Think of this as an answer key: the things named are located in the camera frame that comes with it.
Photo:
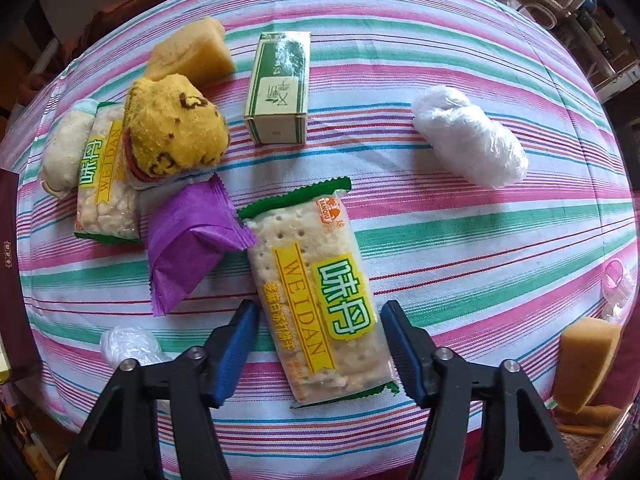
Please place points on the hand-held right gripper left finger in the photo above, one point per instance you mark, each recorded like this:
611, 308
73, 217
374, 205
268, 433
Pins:
235, 355

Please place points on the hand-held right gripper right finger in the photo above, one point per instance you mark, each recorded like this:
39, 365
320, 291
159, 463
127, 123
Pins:
407, 360

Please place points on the large green-edged cracker packet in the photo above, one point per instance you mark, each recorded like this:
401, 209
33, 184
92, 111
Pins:
305, 280

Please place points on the small clear plastic bag bundle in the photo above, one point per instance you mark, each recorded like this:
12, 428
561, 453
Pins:
127, 345

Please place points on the purple snack packet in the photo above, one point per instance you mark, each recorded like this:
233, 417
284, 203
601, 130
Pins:
190, 240

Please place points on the dark red gift box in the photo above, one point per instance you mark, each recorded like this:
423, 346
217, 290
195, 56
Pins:
7, 220

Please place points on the white bread roll packet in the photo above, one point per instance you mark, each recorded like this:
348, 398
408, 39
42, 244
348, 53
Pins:
62, 150

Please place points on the green and white carton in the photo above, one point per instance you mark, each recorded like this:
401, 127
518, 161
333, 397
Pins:
277, 85

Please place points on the yellow sponge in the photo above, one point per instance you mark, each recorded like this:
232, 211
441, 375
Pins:
582, 360
200, 55

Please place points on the striped bed sheet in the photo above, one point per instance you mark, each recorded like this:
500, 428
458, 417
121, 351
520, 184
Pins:
450, 260

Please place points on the wicker chair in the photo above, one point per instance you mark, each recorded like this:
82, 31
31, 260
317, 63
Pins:
590, 440

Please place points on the small green-edged cracker packet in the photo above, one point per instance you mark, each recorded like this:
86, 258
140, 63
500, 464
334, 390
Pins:
102, 200

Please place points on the clear pink-printed plastic bag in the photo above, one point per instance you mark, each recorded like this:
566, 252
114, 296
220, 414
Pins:
617, 285

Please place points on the large white plastic bag bundle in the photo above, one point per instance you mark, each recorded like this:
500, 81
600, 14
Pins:
470, 135

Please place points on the yellow rolled sock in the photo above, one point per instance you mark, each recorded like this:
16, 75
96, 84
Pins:
175, 125

